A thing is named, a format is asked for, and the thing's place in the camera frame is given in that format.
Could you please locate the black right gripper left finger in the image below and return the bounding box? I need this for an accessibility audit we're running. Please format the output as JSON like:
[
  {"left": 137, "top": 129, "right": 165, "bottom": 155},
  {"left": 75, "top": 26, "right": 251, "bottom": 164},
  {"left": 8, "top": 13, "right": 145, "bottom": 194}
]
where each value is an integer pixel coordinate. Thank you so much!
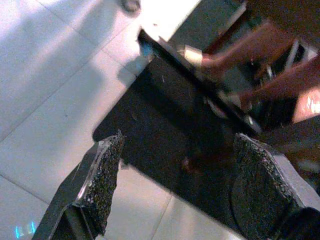
[{"left": 31, "top": 129, "right": 125, "bottom": 240}]

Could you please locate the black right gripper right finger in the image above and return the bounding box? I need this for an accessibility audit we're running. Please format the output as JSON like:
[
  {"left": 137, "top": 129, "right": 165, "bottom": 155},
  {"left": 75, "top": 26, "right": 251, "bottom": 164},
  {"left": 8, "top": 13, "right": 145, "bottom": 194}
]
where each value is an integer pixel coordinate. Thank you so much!
[{"left": 230, "top": 133, "right": 320, "bottom": 240}]

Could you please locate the dark brown wooden table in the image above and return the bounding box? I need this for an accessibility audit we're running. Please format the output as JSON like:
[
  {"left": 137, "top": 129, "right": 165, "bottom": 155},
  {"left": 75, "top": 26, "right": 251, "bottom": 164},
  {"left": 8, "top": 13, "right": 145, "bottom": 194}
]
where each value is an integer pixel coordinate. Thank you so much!
[{"left": 199, "top": 0, "right": 320, "bottom": 126}]

